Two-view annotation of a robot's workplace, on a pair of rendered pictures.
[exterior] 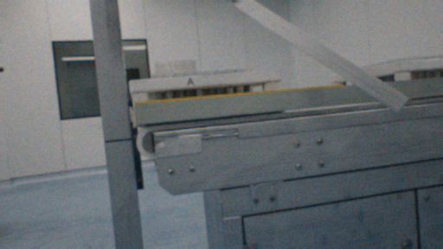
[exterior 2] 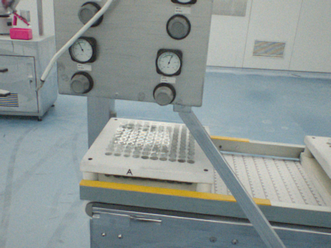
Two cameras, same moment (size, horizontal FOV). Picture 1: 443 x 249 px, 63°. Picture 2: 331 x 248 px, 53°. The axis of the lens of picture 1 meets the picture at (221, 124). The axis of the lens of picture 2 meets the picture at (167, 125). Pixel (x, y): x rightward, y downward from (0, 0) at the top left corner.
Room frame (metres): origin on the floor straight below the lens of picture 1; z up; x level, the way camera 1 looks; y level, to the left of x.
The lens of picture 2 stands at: (0.08, -0.16, 1.19)
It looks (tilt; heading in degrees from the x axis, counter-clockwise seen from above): 21 degrees down; 16
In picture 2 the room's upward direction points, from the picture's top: 4 degrees clockwise
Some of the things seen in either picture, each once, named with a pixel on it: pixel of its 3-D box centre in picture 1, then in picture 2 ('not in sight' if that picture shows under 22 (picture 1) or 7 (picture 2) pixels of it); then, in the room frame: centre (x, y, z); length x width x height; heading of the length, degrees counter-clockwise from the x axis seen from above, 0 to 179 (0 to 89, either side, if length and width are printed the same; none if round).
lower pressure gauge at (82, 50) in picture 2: not in sight; (82, 49); (0.50, 0.09, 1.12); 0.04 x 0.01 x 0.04; 102
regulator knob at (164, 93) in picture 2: not in sight; (163, 92); (0.52, -0.03, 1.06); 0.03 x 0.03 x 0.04; 12
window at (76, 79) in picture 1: (105, 78); not in sight; (5.59, 1.70, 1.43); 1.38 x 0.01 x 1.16; 110
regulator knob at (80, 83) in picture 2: not in sight; (79, 80); (0.49, 0.09, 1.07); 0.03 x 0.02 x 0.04; 102
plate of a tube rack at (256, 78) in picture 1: (196, 86); (153, 145); (0.69, 0.04, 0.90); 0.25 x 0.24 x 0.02; 13
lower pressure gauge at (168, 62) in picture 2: not in sight; (169, 62); (0.53, -0.03, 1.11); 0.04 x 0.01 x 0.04; 102
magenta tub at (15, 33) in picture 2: not in sight; (21, 33); (2.57, 1.94, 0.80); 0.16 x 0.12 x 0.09; 110
